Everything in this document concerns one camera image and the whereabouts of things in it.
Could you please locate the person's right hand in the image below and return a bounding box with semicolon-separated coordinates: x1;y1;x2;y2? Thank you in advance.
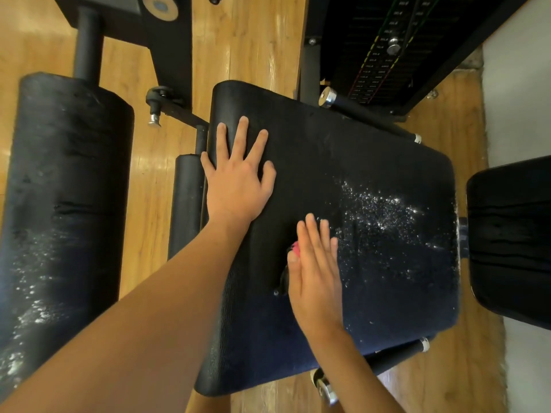
286;213;346;339

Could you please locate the person's right forearm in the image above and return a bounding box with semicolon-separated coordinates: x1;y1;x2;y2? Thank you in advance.
305;326;406;413

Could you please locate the person's left hand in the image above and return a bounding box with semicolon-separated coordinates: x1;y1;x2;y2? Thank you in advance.
200;116;278;233

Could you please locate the person's left leg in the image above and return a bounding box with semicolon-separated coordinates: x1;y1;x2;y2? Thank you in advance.
185;389;232;413

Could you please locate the person's left forearm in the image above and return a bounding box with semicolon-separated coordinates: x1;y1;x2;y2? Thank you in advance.
0;217;251;413

